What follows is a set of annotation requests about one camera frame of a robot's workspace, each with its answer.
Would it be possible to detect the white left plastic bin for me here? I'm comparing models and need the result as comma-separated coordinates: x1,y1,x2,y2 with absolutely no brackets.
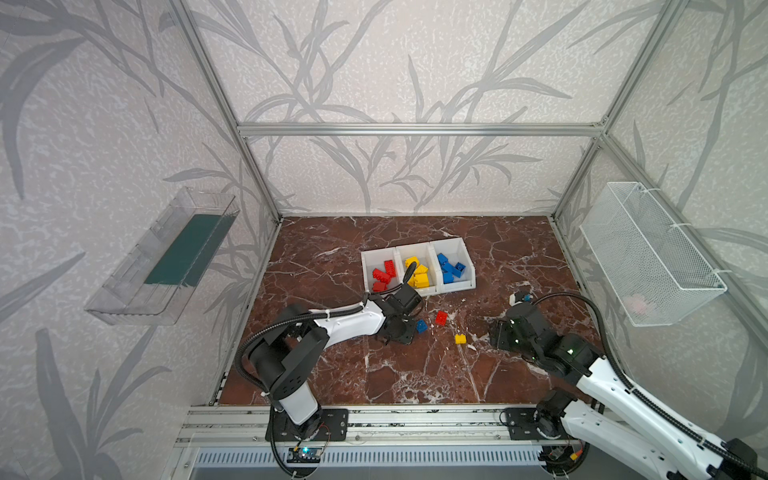
361,248,402,306

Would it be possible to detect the white plastic bin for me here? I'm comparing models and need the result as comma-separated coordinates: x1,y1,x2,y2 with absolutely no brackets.
430,237,477,294
395,242,441,296
361,248,402,306

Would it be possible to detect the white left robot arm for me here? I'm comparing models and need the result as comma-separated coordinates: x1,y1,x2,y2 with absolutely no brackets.
233,265,422,440

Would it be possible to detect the blue lego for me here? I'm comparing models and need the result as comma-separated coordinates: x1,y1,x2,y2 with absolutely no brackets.
452,262,465,278

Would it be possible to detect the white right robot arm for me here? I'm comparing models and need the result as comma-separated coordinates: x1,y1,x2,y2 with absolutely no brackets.
489,292,767,479

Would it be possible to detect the yellow tall lego brick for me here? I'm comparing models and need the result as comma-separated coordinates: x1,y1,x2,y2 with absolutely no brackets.
413,274,430,289

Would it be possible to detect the green circuit board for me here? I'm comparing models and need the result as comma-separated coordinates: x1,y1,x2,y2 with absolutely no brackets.
286,446,323,464

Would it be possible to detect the white wire mesh basket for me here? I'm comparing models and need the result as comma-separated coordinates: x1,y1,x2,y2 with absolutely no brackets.
580,182,728,327

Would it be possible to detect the clear wall shelf tray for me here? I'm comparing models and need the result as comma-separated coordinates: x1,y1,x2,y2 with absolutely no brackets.
85,187,240,326

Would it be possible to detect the white middle plastic bin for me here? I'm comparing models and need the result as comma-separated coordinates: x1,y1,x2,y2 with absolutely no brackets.
395,242,441,296

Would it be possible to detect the white right plastic bin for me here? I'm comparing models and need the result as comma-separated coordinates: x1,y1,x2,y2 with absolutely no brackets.
430,237,477,294

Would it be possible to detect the red long lego brick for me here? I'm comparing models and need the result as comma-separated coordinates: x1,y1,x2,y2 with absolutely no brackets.
384,260,397,277

